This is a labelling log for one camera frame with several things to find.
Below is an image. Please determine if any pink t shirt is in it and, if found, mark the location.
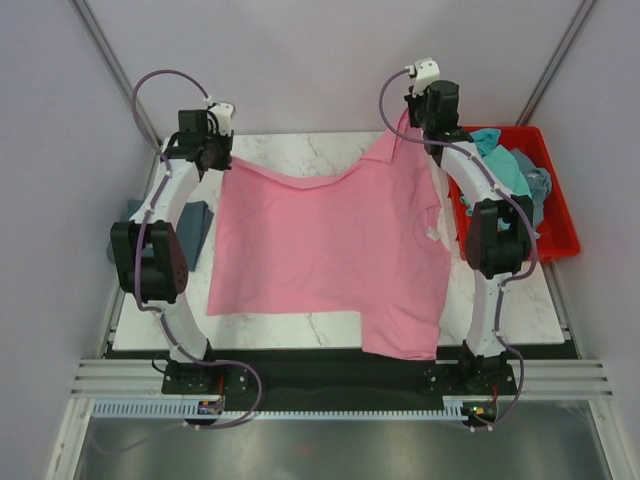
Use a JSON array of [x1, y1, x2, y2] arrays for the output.
[[207, 117, 451, 360]]

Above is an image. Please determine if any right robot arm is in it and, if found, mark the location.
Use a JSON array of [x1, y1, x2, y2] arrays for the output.
[[405, 80, 537, 394]]

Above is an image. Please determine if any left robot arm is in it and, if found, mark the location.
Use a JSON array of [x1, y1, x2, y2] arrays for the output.
[[110, 103, 235, 393]]

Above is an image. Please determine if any folded dark blue t shirt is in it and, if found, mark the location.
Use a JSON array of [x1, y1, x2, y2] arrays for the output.
[[106, 199, 214, 272]]

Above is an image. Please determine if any teal t shirt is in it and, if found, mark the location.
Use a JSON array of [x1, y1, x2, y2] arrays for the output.
[[470, 128, 531, 197]]

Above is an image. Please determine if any grey blue t shirt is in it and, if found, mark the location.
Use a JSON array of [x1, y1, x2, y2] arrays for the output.
[[510, 149, 552, 231]]

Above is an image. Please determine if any red plastic bin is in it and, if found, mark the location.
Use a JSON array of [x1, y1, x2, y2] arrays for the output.
[[447, 126, 580, 263]]

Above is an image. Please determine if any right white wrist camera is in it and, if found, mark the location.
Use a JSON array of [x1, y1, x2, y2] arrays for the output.
[[406, 57, 440, 97]]

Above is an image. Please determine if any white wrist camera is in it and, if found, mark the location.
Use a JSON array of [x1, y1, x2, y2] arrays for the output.
[[406, 57, 440, 97], [207, 102, 236, 137]]

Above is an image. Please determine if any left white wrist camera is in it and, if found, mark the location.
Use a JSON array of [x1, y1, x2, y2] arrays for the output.
[[207, 102, 236, 137]]

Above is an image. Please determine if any right corner aluminium post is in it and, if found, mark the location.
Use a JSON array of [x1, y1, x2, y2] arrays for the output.
[[516, 0, 599, 126]]

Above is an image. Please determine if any corner aluminium post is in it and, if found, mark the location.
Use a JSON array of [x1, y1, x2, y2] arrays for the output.
[[69, 0, 160, 146], [516, 0, 599, 126]]

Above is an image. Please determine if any left corner aluminium post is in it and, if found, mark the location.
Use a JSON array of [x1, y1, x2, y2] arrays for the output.
[[69, 0, 160, 146]]

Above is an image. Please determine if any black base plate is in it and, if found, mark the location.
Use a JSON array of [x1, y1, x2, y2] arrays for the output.
[[162, 347, 517, 412]]

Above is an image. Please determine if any white slotted cable duct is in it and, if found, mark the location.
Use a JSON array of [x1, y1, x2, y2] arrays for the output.
[[91, 396, 480, 421]]

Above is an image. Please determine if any aluminium frame rail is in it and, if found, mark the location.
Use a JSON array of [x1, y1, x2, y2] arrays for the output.
[[71, 355, 612, 400]]

